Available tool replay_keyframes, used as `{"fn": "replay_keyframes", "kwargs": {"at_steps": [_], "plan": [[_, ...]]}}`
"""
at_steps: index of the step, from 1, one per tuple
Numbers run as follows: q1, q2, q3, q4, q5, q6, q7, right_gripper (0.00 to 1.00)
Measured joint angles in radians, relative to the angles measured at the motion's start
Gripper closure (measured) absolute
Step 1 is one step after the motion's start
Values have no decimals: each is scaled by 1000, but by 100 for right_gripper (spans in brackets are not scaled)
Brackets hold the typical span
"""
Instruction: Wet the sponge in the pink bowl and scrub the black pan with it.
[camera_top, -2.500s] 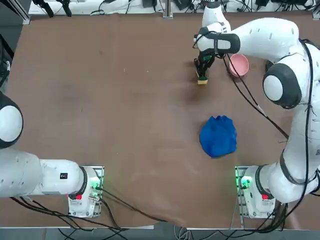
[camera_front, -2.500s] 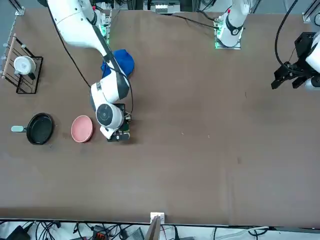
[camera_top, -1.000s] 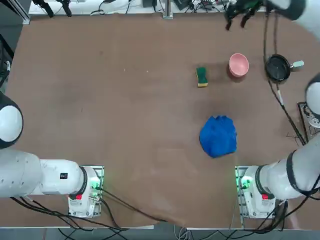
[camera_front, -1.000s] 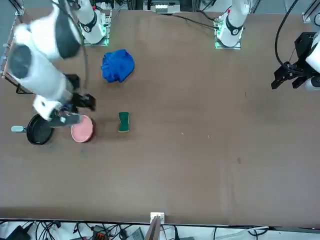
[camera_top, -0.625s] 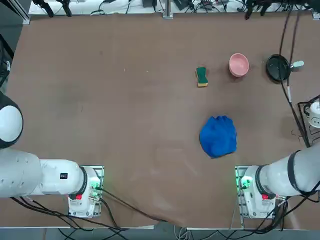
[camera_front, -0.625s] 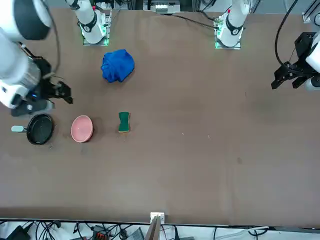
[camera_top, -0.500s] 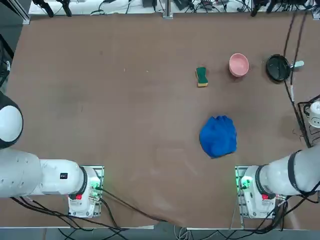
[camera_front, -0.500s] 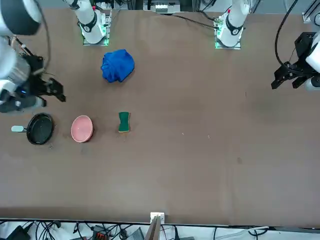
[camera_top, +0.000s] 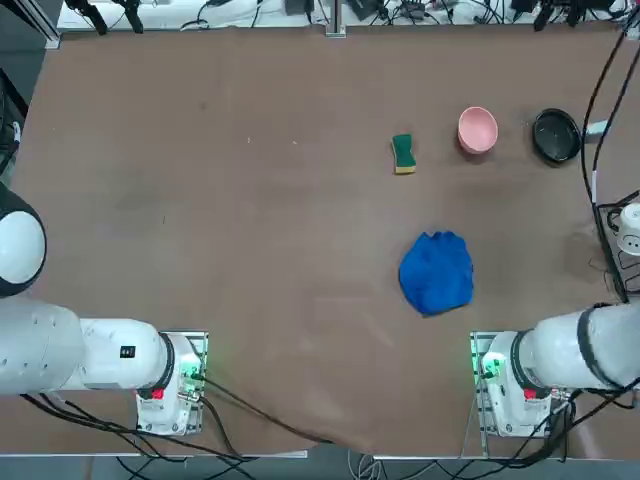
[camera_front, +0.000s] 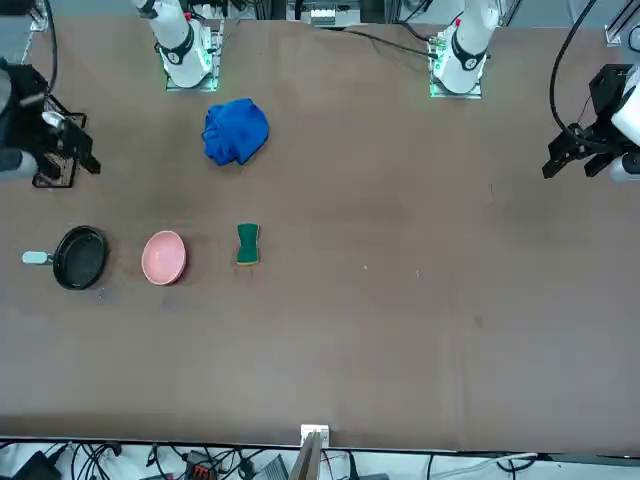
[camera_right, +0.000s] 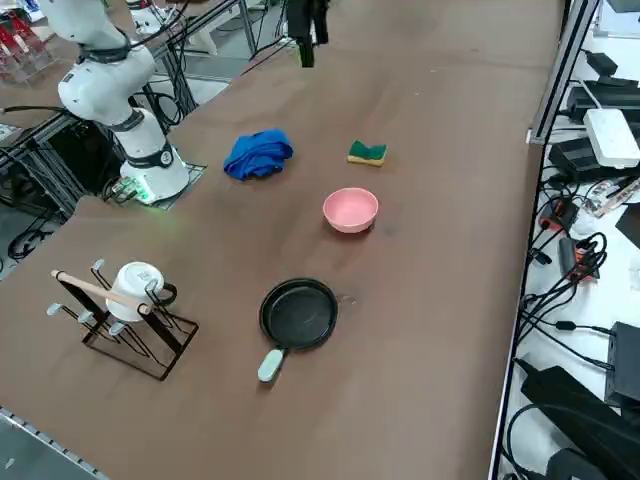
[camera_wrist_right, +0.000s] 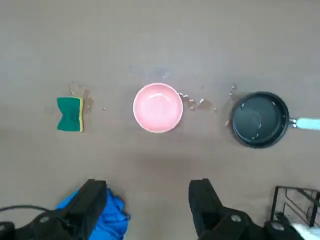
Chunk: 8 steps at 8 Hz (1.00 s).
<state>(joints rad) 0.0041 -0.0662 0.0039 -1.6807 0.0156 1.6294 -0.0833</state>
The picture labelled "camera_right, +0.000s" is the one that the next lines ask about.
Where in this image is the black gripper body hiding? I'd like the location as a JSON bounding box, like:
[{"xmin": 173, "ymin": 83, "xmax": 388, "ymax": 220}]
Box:
[{"xmin": 285, "ymin": 0, "xmax": 330, "ymax": 40}]

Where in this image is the green and yellow sponge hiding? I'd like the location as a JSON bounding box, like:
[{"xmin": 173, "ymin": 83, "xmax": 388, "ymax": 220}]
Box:
[{"xmin": 347, "ymin": 139, "xmax": 389, "ymax": 169}]

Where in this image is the pink bowl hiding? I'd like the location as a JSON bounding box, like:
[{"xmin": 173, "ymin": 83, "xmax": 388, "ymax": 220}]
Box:
[{"xmin": 322, "ymin": 187, "xmax": 380, "ymax": 235}]

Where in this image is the blue cloth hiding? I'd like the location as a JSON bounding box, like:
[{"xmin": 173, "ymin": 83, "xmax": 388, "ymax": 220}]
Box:
[{"xmin": 222, "ymin": 128, "xmax": 296, "ymax": 183}]

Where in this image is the small black adapter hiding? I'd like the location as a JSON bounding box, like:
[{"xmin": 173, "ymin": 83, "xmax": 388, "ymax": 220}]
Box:
[{"xmin": 584, "ymin": 49, "xmax": 619, "ymax": 76}]

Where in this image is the black power adapter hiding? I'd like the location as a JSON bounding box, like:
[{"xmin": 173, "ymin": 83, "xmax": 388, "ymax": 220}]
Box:
[{"xmin": 548, "ymin": 137, "xmax": 609, "ymax": 184}]

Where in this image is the red acrylic stand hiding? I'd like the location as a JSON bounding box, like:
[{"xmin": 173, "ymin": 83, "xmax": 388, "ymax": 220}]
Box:
[{"xmin": 0, "ymin": 9, "xmax": 61, "ymax": 86}]

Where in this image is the black power strip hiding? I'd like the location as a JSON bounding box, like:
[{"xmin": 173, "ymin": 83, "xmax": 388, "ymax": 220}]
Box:
[{"xmin": 564, "ymin": 78, "xmax": 640, "ymax": 121}]

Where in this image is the white mug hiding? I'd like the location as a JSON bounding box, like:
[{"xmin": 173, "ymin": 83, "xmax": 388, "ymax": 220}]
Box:
[{"xmin": 106, "ymin": 261, "xmax": 179, "ymax": 323}]

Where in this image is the orange and black converter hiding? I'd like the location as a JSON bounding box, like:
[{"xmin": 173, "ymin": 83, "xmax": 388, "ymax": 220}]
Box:
[
  {"xmin": 557, "ymin": 237, "xmax": 601, "ymax": 284},
  {"xmin": 539, "ymin": 197, "xmax": 581, "ymax": 231}
]

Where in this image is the white power strip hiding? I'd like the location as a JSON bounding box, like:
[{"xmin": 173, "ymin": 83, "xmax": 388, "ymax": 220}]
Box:
[{"xmin": 583, "ymin": 108, "xmax": 640, "ymax": 169}]

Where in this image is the clear plastic bag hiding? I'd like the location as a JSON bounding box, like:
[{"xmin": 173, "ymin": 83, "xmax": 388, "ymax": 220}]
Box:
[{"xmin": 587, "ymin": 177, "xmax": 640, "ymax": 219}]

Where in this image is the large black adapter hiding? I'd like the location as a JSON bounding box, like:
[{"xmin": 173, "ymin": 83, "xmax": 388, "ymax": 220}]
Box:
[{"xmin": 514, "ymin": 357, "xmax": 640, "ymax": 480}]

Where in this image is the black box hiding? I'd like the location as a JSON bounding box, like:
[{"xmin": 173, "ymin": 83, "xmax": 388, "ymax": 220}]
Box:
[{"xmin": 604, "ymin": 322, "xmax": 640, "ymax": 406}]

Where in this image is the aluminium frame post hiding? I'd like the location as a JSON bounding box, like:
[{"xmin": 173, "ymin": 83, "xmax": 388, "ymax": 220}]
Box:
[{"xmin": 528, "ymin": 0, "xmax": 601, "ymax": 146}]

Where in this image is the black aluminium frame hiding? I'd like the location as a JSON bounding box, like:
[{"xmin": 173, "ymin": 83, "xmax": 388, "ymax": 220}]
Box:
[{"xmin": 0, "ymin": 104, "xmax": 126, "ymax": 221}]

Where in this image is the black pan with grey handle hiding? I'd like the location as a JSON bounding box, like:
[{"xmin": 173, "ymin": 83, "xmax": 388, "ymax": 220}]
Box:
[{"xmin": 257, "ymin": 277, "xmax": 340, "ymax": 384}]

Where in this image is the black wire mug rack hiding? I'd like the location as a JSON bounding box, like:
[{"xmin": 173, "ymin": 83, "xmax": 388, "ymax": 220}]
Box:
[{"xmin": 51, "ymin": 258, "xmax": 200, "ymax": 382}]

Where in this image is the metal table edge rail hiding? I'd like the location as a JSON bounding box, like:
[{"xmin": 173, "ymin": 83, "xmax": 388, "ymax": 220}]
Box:
[{"xmin": 0, "ymin": 407, "xmax": 109, "ymax": 480}]

